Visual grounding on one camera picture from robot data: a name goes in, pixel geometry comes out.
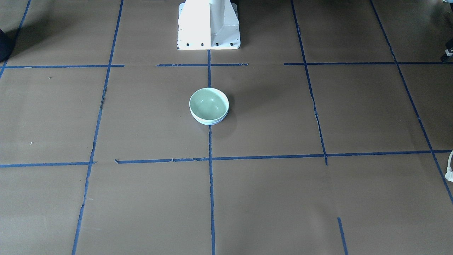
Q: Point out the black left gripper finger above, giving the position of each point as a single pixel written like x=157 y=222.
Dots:
x=448 y=51

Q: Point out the green bowl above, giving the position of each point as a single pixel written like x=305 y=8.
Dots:
x=208 y=99

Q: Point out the blue bowl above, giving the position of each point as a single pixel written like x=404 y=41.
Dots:
x=209 y=117

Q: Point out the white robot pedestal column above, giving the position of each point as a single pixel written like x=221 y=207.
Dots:
x=208 y=25

